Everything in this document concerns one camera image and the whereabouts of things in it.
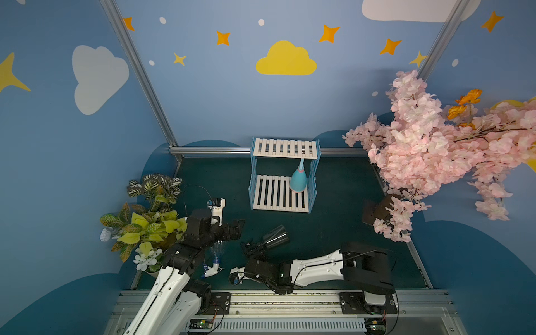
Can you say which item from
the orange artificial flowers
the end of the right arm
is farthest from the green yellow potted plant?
the orange artificial flowers

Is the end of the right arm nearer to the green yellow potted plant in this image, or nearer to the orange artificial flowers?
the green yellow potted plant

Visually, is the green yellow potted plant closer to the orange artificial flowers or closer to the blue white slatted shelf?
the blue white slatted shelf

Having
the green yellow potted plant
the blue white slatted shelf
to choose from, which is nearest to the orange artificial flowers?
the blue white slatted shelf
